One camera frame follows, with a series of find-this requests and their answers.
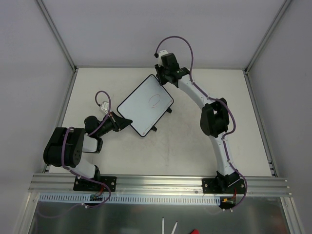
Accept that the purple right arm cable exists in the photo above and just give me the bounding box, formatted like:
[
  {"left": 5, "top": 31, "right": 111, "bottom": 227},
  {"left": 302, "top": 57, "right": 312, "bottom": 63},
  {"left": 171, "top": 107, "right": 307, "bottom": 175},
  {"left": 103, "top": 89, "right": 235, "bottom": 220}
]
[{"left": 154, "top": 36, "right": 248, "bottom": 212}]

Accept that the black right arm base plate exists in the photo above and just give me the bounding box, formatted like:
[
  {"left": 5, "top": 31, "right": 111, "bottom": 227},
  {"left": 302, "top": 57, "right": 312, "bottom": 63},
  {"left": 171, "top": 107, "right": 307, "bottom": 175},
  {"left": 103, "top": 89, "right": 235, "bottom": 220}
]
[{"left": 201, "top": 177, "right": 246, "bottom": 195}]

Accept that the aluminium mounting rail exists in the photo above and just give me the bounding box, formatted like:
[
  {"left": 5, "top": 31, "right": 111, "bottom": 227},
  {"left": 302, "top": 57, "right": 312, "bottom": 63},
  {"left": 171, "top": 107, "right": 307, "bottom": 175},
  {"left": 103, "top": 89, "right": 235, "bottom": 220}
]
[{"left": 28, "top": 173, "right": 293, "bottom": 197}]

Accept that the left aluminium frame post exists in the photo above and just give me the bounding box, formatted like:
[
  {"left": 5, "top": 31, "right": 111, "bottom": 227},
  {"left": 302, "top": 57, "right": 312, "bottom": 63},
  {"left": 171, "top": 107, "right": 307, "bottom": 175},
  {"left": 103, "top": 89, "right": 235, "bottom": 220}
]
[{"left": 35, "top": 0, "right": 77, "bottom": 72}]

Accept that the white stick right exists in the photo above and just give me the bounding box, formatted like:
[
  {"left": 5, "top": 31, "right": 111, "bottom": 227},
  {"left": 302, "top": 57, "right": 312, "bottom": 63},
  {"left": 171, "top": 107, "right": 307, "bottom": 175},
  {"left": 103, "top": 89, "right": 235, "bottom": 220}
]
[{"left": 171, "top": 221, "right": 178, "bottom": 234}]

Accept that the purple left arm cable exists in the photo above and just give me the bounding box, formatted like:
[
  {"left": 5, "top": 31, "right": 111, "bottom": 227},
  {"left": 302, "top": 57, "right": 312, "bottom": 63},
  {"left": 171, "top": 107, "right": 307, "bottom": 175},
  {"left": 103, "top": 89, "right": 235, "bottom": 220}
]
[{"left": 36, "top": 90, "right": 112, "bottom": 218}]

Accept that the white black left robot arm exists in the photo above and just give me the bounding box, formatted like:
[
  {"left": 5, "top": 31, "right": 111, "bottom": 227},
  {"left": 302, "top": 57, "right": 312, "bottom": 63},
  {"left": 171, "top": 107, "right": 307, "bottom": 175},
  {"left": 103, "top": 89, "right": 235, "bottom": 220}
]
[{"left": 43, "top": 112, "right": 133, "bottom": 190}]

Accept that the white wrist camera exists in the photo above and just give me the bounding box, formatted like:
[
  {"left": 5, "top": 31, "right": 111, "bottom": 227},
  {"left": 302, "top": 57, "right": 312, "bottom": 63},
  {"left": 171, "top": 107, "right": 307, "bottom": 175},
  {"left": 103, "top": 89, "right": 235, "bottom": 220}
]
[
  {"left": 154, "top": 50, "right": 168, "bottom": 67},
  {"left": 100, "top": 101, "right": 110, "bottom": 115}
]

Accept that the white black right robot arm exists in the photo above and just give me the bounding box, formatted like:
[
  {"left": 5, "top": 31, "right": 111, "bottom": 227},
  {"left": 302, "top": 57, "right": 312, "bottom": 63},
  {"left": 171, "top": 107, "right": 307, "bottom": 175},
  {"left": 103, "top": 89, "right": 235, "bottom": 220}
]
[{"left": 154, "top": 50, "right": 240, "bottom": 193}]

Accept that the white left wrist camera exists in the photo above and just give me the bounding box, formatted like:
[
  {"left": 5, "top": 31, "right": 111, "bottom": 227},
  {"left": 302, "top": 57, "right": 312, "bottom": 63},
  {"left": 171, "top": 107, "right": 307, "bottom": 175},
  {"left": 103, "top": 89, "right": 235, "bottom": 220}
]
[{"left": 100, "top": 101, "right": 110, "bottom": 115}]

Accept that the aluminium frame post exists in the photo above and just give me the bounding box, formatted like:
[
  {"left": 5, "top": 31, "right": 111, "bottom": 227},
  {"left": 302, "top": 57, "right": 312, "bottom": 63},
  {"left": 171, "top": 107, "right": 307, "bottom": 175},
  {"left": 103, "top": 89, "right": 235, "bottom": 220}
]
[
  {"left": 35, "top": 0, "right": 77, "bottom": 72},
  {"left": 244, "top": 0, "right": 293, "bottom": 74}
]

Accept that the red object at bottom edge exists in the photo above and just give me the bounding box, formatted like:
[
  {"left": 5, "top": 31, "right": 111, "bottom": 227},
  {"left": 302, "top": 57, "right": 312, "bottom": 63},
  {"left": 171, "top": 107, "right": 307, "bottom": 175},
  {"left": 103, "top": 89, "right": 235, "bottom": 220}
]
[{"left": 190, "top": 229, "right": 199, "bottom": 234}]

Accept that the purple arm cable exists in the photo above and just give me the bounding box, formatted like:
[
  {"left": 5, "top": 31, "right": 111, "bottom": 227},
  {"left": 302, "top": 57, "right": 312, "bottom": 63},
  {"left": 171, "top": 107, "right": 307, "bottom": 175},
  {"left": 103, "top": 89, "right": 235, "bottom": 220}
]
[
  {"left": 36, "top": 90, "right": 112, "bottom": 218},
  {"left": 154, "top": 36, "right": 248, "bottom": 212}
]

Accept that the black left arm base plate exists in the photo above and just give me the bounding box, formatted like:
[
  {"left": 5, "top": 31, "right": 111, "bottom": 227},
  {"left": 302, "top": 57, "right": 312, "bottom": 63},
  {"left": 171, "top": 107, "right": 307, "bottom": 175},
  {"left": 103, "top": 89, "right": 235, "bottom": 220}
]
[{"left": 73, "top": 175, "right": 117, "bottom": 192}]

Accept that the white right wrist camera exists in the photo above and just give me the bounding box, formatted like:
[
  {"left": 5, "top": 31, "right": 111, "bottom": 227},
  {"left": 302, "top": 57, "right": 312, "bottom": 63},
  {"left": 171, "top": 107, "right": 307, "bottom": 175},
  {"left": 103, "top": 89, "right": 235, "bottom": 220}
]
[{"left": 154, "top": 50, "right": 168, "bottom": 67}]

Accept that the small black-framed whiteboard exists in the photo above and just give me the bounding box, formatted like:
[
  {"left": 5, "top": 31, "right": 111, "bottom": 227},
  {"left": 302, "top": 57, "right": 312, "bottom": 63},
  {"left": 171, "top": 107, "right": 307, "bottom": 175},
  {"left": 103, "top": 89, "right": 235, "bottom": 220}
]
[{"left": 117, "top": 74, "right": 174, "bottom": 137}]

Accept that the white slotted cable duct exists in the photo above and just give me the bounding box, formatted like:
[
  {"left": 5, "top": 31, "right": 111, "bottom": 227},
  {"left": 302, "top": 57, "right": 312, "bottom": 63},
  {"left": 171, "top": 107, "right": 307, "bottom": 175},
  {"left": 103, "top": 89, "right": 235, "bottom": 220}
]
[{"left": 39, "top": 193, "right": 221, "bottom": 206}]

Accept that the right aluminium frame post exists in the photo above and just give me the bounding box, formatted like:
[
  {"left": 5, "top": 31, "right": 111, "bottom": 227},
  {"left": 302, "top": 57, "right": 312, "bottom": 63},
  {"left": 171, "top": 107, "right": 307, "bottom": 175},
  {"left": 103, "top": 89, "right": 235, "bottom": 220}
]
[{"left": 244, "top": 0, "right": 293, "bottom": 74}]

